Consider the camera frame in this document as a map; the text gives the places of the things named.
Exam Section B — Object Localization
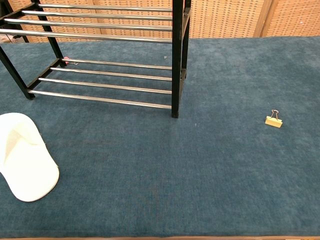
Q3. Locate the white slipper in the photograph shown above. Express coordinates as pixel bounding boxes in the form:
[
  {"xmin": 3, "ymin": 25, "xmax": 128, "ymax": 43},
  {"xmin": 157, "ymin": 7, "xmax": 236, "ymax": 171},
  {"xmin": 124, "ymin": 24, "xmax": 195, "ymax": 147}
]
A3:
[{"xmin": 0, "ymin": 112, "xmax": 60, "ymax": 203}]

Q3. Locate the black metal shoe rack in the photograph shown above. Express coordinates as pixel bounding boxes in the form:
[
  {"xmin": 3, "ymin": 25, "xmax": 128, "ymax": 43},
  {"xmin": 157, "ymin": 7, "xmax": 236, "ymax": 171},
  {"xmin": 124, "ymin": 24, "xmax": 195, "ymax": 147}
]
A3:
[{"xmin": 0, "ymin": 0, "xmax": 192, "ymax": 119}]

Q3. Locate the blue carpet table cover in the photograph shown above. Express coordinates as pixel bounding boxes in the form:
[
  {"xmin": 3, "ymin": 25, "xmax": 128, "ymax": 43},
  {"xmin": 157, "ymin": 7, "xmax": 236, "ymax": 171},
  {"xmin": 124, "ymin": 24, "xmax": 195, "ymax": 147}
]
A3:
[{"xmin": 0, "ymin": 36, "xmax": 320, "ymax": 239}]

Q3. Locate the small pink binder clip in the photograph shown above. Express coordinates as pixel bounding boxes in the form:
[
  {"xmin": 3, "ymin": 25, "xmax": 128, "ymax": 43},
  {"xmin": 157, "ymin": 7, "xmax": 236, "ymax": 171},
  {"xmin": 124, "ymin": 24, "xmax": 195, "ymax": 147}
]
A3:
[{"xmin": 64, "ymin": 56, "xmax": 80, "ymax": 67}]

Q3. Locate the yellow binder clip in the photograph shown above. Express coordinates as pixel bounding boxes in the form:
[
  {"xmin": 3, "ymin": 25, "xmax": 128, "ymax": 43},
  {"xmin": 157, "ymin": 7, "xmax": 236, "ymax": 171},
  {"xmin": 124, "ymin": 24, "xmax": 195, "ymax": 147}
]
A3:
[{"xmin": 264, "ymin": 109, "xmax": 283, "ymax": 129}]

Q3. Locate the woven bamboo folding screen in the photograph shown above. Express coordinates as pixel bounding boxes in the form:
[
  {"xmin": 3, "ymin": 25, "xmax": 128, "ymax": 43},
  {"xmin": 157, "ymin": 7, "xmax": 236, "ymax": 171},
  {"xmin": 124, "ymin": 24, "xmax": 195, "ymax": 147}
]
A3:
[{"xmin": 0, "ymin": 0, "xmax": 320, "ymax": 44}]

